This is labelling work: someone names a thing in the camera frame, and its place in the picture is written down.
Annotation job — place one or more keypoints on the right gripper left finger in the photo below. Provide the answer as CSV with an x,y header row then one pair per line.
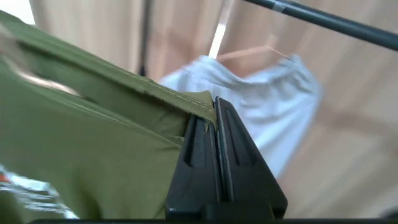
x,y
196,177

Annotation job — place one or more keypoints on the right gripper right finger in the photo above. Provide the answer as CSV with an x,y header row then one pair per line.
x,y
252,180

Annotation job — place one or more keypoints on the pale grey shorts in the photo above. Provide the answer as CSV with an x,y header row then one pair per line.
x,y
273,102

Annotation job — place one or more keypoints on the green garment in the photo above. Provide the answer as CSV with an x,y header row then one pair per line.
x,y
93,155

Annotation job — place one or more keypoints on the black clothes rack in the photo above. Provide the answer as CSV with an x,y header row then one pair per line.
x,y
342,23

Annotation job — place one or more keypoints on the beige curtain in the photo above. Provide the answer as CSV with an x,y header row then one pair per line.
x,y
342,124

